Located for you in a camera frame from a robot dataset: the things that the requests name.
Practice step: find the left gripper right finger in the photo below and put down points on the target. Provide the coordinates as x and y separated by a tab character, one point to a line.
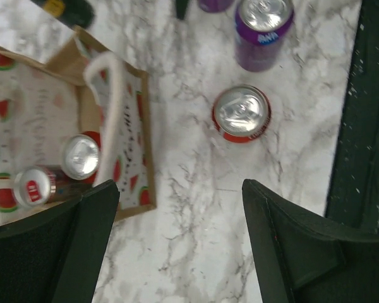
300	256

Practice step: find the purple can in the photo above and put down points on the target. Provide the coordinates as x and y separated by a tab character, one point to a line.
214	6
260	30

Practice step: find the purple can near centre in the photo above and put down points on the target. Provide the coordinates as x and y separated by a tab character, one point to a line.
260	30

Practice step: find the silver blue slim can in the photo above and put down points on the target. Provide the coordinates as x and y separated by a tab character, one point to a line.
37	185

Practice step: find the black and yellow can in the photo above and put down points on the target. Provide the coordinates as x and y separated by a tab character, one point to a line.
69	12

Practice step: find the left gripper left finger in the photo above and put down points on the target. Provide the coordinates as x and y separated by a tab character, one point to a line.
56	255

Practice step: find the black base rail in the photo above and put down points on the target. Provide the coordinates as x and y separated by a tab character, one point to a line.
353	194

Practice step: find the purple can near right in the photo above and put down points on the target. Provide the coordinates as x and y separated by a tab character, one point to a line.
214	6

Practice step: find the red cola can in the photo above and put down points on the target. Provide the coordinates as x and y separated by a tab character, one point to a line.
241	113
80	157

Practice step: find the watermelon canvas tote bag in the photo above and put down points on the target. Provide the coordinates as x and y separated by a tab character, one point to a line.
83	89

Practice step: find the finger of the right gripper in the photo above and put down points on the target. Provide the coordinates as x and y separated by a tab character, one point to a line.
181	7

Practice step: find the red cola can front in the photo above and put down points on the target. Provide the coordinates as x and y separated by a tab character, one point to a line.
80	157

